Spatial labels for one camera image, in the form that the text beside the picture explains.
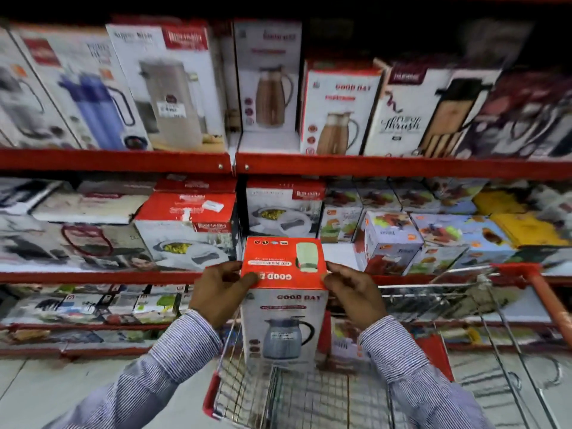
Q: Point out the person's left hand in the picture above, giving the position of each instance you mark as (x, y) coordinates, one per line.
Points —
(214, 294)

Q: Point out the person's right hand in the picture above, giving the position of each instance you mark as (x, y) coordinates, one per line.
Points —
(357, 297)

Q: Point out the person's left thumb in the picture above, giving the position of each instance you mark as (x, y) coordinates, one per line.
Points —
(231, 269)

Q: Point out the person's right thumb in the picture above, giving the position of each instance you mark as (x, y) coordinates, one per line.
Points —
(338, 269)

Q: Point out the red-topped grey jug box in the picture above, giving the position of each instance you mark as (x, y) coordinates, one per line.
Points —
(286, 308)

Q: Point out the person's left forearm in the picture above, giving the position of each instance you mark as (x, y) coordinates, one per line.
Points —
(156, 375)

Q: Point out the person's right forearm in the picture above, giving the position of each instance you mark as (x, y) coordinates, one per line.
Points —
(411, 379)

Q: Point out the red-topped casserole box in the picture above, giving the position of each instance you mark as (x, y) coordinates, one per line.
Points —
(187, 232)

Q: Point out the group of colourful chopper boxes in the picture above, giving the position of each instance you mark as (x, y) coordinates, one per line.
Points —
(393, 236)

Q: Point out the white price sticker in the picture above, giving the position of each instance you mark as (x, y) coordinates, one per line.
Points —
(212, 206)

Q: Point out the white casserole box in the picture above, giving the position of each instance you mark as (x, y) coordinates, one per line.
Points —
(281, 209)

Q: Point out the red metal shelf rack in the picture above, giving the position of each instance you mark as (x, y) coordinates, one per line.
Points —
(357, 167)

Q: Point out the row of small printed packets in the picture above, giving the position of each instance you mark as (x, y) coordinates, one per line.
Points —
(89, 303)

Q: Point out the red-trimmed copper jug box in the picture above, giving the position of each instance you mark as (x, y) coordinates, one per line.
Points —
(339, 116)

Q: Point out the flat white cookware box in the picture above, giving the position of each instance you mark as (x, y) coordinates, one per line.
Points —
(89, 207)

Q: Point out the yellow box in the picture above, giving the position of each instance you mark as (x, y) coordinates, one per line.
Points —
(500, 202)
(529, 230)

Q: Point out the black and gold flask box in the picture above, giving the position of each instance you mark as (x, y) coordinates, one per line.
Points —
(424, 116)

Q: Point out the steel jug box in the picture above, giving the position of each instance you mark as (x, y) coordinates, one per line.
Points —
(174, 93)

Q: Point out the tall white copper jug box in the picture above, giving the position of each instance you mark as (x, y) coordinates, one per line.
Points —
(268, 84)

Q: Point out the flat grey cookware box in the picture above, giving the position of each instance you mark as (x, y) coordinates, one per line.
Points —
(22, 194)

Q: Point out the blue flask box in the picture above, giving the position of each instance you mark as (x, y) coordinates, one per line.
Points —
(85, 98)

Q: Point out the dark printed box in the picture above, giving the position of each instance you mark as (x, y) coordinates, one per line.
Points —
(523, 120)

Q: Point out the grey flask box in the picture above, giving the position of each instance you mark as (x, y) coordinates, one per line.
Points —
(22, 107)

